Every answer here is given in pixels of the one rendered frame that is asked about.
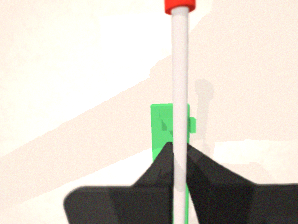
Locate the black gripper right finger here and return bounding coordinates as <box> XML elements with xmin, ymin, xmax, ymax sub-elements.
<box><xmin>186</xmin><ymin>143</ymin><xmax>298</xmax><ymax>224</ymax></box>

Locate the white pin with red cap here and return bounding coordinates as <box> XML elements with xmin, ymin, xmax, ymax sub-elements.
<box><xmin>165</xmin><ymin>0</ymin><xmax>196</xmax><ymax>224</ymax></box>

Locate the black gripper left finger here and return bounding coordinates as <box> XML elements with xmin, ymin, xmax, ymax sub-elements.
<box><xmin>62</xmin><ymin>142</ymin><xmax>174</xmax><ymax>224</ymax></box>

